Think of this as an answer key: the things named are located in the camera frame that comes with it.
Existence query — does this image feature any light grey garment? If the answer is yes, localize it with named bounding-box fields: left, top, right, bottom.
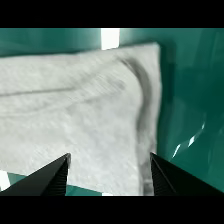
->
left=0, top=42, right=162, bottom=197

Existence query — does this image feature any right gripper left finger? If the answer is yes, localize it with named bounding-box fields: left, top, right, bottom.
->
left=0, top=152, right=72, bottom=197

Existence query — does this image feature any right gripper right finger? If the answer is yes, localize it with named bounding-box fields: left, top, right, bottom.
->
left=149, top=152, right=224, bottom=197

